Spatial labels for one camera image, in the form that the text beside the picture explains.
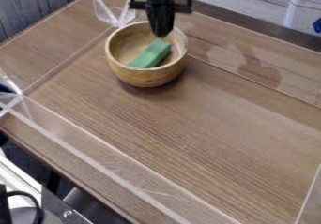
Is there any brown wooden bowl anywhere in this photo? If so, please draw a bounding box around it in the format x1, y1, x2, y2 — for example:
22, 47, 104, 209
106, 21, 189, 88

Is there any green rectangular block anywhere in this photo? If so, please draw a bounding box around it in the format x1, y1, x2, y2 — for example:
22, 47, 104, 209
130, 39, 172, 68

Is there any clear acrylic corner bracket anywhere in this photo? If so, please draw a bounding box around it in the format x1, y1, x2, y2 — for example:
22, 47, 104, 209
93, 0, 137, 28

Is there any metal bracket with screw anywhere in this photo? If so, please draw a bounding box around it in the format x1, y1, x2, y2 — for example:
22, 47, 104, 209
42, 192, 93, 224

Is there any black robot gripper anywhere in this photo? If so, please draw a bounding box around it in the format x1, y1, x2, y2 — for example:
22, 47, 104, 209
130, 0, 193, 37

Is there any black cable loop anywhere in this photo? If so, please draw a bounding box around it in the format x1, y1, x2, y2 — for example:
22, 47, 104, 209
5, 189, 46, 224

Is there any white bucket in background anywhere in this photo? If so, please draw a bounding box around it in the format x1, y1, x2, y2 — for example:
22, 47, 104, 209
284, 0, 321, 37

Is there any clear acrylic table fence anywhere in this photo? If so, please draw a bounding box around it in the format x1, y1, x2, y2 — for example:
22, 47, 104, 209
0, 0, 321, 224

